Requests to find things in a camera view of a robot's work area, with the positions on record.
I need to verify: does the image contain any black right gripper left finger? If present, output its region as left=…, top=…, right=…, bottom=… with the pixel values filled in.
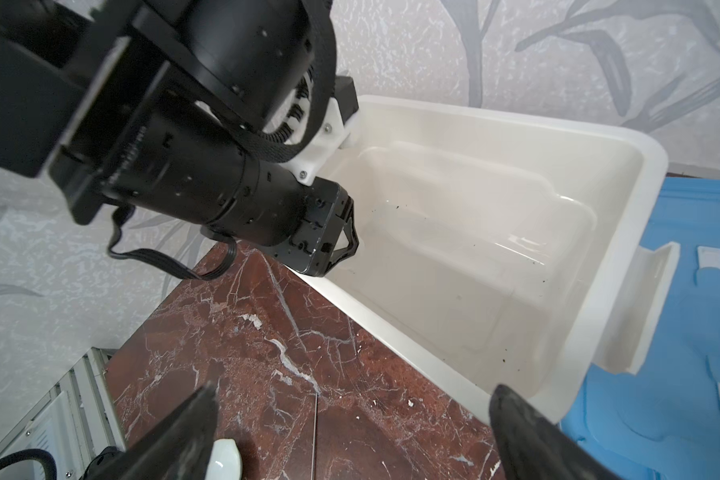
left=86, top=384, right=219, bottom=479

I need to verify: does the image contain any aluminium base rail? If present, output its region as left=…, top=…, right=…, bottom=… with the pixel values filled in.
left=0, top=348, right=126, bottom=479

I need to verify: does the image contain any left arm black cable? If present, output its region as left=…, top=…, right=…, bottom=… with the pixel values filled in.
left=106, top=203, right=239, bottom=282

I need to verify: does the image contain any blue plastic bin lid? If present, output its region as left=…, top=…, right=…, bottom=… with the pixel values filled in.
left=561, top=178, right=720, bottom=479

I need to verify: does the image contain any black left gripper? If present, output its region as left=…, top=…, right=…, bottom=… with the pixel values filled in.
left=50, top=38, right=359, bottom=278

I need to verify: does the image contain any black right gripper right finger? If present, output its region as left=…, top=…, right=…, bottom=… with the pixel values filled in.
left=489, top=384, right=617, bottom=480

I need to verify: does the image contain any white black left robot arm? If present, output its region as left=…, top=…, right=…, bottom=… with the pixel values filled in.
left=0, top=1, right=360, bottom=281

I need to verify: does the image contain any white ceramic evaporating dish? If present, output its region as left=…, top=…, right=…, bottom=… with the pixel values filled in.
left=205, top=439, right=243, bottom=480

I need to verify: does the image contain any thin glass stirring rod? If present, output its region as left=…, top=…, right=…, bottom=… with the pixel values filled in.
left=310, top=392, right=320, bottom=480

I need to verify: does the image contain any white plastic storage bin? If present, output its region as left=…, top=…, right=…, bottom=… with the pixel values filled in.
left=308, top=95, right=681, bottom=422

